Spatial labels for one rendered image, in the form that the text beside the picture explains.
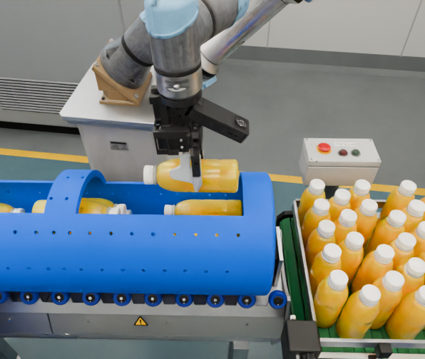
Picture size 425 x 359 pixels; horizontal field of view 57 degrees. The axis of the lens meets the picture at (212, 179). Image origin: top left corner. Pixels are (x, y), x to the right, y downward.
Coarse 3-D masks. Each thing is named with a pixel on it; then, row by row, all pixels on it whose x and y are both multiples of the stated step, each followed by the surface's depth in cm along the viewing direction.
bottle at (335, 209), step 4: (328, 200) 106; (332, 200) 104; (332, 204) 103; (336, 204) 103; (340, 204) 102; (344, 204) 102; (348, 204) 103; (332, 208) 103; (336, 208) 103; (340, 208) 102; (344, 208) 102; (348, 208) 103; (332, 212) 104; (336, 212) 103; (340, 212) 103; (332, 216) 104; (336, 216) 104; (332, 220) 105
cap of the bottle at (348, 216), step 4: (344, 212) 97; (348, 212) 97; (352, 212) 97; (340, 216) 98; (344, 216) 97; (348, 216) 97; (352, 216) 97; (356, 216) 97; (340, 220) 98; (344, 220) 96; (348, 220) 96; (352, 220) 96; (348, 224) 97
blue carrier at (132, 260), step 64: (0, 192) 104; (64, 192) 82; (128, 192) 103; (192, 192) 103; (256, 192) 82; (0, 256) 80; (64, 256) 79; (128, 256) 79; (192, 256) 79; (256, 256) 79
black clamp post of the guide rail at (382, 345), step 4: (380, 344) 86; (384, 344) 86; (388, 344) 86; (376, 348) 87; (380, 348) 85; (384, 348) 85; (388, 348) 85; (376, 352) 87; (380, 352) 85; (384, 352) 84; (388, 352) 84; (392, 352) 84; (368, 356) 91; (372, 356) 91; (376, 356) 91; (380, 356) 86; (384, 356) 86; (388, 356) 86
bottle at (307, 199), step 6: (306, 192) 107; (312, 192) 105; (324, 192) 107; (306, 198) 106; (312, 198) 105; (318, 198) 105; (324, 198) 106; (300, 204) 110; (306, 204) 107; (312, 204) 106; (300, 210) 110; (306, 210) 108; (300, 216) 111; (300, 222) 113
